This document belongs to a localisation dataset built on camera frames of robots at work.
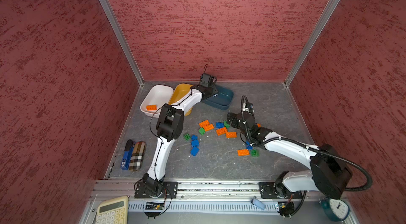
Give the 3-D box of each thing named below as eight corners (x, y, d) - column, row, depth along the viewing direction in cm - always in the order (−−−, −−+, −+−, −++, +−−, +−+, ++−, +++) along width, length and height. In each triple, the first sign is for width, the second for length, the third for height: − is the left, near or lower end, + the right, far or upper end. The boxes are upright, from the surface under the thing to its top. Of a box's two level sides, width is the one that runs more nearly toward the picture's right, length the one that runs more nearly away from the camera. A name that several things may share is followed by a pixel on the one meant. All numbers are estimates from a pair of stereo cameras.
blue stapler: (123, 170, 82) (118, 167, 78) (129, 143, 91) (125, 140, 87) (130, 169, 82) (126, 166, 78) (135, 143, 92) (132, 139, 87)
